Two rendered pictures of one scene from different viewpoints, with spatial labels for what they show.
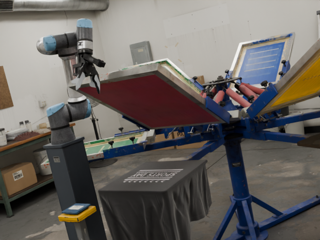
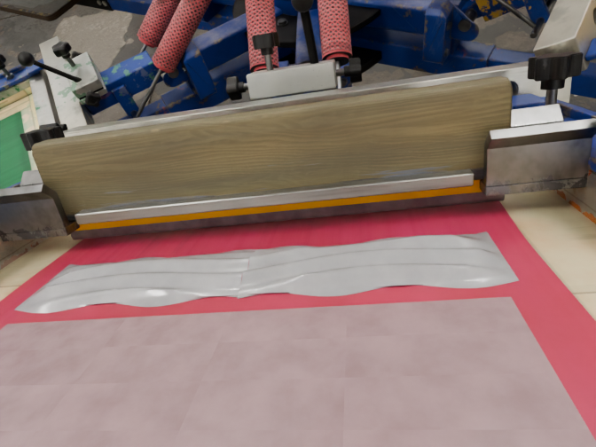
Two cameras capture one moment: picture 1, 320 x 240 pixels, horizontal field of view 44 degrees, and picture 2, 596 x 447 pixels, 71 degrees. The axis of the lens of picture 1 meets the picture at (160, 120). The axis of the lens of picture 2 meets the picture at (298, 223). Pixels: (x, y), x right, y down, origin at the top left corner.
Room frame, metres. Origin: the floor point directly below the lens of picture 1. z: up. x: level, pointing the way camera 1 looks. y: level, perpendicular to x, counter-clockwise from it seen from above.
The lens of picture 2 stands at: (2.22, -0.04, 1.52)
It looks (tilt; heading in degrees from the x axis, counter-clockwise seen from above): 54 degrees down; 343
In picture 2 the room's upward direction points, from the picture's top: 19 degrees counter-clockwise
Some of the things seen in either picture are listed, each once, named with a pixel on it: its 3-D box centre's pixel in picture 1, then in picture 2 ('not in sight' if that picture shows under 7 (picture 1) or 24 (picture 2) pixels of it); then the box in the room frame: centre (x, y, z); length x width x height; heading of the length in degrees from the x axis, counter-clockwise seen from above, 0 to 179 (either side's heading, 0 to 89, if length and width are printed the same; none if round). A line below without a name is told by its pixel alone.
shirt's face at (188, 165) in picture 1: (154, 175); not in sight; (2.19, 0.10, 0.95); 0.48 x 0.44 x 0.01; 146
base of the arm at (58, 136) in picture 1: (61, 133); not in sight; (2.45, 0.61, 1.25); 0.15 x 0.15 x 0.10
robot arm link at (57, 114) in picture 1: (58, 115); not in sight; (2.46, 0.60, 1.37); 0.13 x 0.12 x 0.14; 113
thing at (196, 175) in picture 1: (193, 210); not in sight; (2.08, -0.08, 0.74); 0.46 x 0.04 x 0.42; 146
